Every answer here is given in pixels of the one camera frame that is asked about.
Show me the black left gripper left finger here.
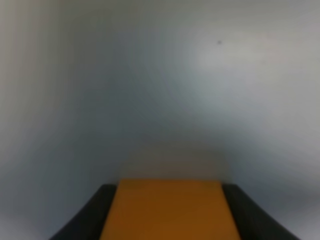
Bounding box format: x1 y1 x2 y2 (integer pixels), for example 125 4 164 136
51 184 117 240

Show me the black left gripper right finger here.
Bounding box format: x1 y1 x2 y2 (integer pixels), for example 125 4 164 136
222 183 298 240

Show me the orange cube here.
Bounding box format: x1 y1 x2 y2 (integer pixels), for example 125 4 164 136
100 178 241 240

